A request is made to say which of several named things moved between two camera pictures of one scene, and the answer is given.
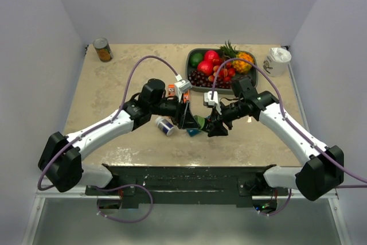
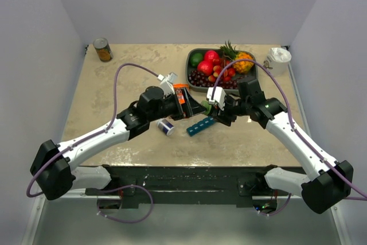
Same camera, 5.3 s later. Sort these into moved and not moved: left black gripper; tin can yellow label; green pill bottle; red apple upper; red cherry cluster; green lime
Moved: left black gripper; green pill bottle
Not moved: green lime; tin can yellow label; red apple upper; red cherry cluster
